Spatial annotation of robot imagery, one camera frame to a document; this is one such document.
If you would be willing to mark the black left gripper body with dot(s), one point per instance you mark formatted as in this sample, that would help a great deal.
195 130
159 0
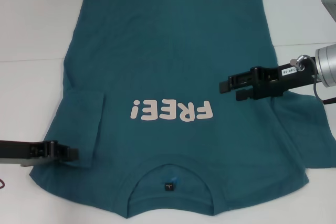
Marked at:
23 151

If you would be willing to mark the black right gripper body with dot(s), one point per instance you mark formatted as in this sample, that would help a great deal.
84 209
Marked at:
278 81

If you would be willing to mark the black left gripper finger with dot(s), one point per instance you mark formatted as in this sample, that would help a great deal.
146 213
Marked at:
69 153

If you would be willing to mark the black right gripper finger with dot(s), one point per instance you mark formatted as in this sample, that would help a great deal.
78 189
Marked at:
246 95
240 83

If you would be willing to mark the teal shirt with FREE print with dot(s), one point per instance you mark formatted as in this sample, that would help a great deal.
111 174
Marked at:
170 51

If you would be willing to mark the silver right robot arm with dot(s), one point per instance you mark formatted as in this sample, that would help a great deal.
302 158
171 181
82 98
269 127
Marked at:
328 66

